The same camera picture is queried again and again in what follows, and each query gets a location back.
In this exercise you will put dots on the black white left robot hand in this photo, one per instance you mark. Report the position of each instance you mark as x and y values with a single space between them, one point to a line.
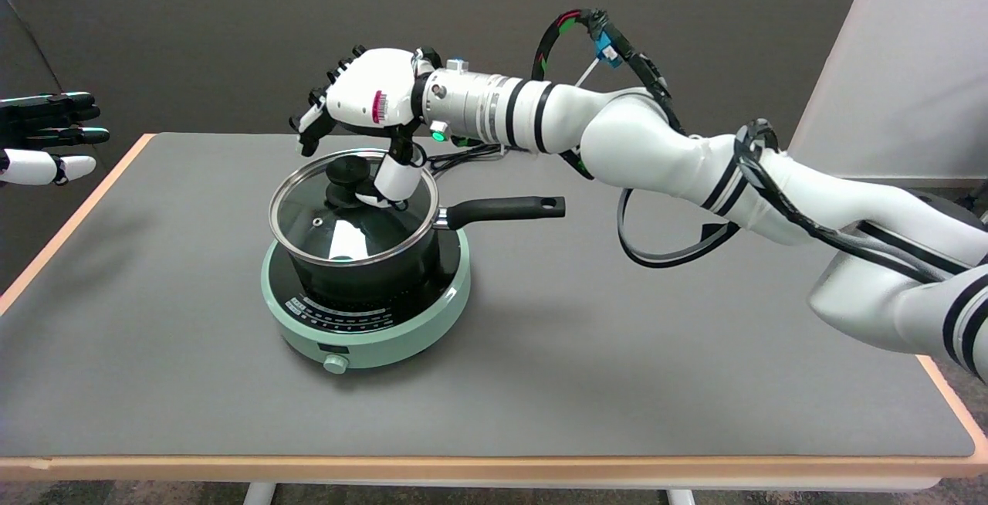
35 165

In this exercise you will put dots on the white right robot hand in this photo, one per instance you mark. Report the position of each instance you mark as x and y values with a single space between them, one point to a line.
363 92

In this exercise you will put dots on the glass pot lid black knob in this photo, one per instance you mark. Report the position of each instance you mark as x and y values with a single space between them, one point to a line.
309 204

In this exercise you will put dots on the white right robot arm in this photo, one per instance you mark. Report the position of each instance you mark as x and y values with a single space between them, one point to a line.
641 142

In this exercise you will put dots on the green round induction cooker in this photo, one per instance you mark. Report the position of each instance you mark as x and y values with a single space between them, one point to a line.
386 339

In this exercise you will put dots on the grey table mat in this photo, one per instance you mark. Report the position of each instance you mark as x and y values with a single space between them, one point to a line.
617 350

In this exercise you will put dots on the white table leg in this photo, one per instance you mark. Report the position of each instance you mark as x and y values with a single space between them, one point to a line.
258 494
679 496

